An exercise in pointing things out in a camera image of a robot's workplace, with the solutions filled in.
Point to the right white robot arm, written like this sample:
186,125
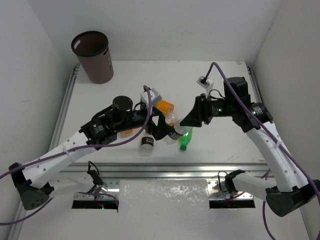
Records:
289,189

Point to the green plastic bottle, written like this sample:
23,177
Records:
185,140

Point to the orange bottle left outer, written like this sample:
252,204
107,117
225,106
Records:
126,133

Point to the clear bottle black label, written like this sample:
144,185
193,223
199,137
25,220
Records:
146,146

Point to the clear bottle yellow cap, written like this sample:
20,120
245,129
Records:
172,117

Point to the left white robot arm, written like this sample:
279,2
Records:
36,182

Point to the orange bottle far centre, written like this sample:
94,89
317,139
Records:
165,107

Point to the aluminium front rail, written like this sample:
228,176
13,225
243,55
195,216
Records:
176,170

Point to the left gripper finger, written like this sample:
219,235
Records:
163,135
166,124

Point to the orange bottle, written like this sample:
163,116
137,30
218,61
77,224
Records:
165,107
126,133

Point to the clear bottle black cap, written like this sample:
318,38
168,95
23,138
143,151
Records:
177,133

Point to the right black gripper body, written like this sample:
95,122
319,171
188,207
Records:
210,108

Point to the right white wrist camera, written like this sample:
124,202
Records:
207,84

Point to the brown plastic waste bin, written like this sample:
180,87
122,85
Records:
92,50

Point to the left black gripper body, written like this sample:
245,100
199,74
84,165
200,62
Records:
152,121

